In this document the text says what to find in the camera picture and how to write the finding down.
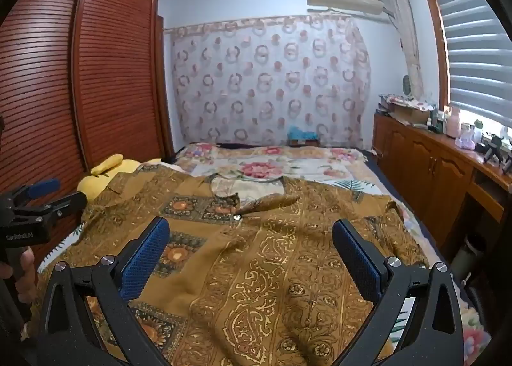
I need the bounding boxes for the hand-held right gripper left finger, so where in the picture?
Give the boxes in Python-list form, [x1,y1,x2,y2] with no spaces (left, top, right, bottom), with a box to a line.
[38,216,172,366]

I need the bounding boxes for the cardboard box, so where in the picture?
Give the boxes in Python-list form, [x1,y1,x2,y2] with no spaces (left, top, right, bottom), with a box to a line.
[386,105,433,127]

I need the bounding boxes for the grey striped window blind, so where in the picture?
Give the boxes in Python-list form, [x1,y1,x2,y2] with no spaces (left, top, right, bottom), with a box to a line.
[424,0,512,126]

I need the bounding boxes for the person's left hand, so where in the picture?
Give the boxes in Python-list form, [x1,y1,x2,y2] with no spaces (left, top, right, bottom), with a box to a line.
[0,248,39,305]

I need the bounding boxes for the grey trash bin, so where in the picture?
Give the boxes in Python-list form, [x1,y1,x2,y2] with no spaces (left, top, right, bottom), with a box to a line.
[452,235,487,283]

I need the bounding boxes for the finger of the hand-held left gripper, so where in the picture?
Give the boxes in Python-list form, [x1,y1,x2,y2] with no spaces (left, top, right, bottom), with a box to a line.
[38,191,89,223]
[8,179,60,207]

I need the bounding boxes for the mustard patterned shirt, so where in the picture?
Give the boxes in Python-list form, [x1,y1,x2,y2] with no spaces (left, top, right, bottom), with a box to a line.
[78,164,430,366]

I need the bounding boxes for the pink bottle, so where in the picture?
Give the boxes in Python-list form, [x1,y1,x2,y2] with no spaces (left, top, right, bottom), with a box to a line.
[446,107,462,139]

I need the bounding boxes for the brown slatted wooden wardrobe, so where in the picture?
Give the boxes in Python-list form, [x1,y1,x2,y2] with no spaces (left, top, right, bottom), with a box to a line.
[0,0,177,271]

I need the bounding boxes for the purple figurine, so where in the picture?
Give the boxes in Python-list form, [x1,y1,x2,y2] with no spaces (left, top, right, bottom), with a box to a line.
[456,124,477,150]

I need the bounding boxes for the small black tripod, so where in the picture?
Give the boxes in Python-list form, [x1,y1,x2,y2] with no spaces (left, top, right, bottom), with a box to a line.
[482,135,505,165]

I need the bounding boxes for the ring patterned wall curtain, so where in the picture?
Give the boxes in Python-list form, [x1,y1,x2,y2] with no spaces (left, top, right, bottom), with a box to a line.
[166,16,372,148]

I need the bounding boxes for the blue cloth bundle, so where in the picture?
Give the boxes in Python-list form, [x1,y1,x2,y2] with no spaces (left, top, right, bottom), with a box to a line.
[289,125,321,147]

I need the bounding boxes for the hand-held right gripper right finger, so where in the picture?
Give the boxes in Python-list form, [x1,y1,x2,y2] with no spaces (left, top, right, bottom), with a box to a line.
[332,219,465,366]

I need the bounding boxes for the floral bedsheet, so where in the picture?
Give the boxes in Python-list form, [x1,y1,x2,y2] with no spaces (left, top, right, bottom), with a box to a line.
[38,142,492,366]

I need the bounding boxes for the brown wooden cabinet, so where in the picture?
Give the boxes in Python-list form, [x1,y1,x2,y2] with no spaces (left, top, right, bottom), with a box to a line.
[372,110,512,271]

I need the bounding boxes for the beige tied window curtain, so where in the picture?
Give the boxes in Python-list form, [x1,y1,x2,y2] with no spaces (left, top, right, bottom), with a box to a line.
[383,0,425,99]

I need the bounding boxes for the yellow plush toy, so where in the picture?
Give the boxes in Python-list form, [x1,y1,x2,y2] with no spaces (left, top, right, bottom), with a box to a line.
[77,154,141,203]

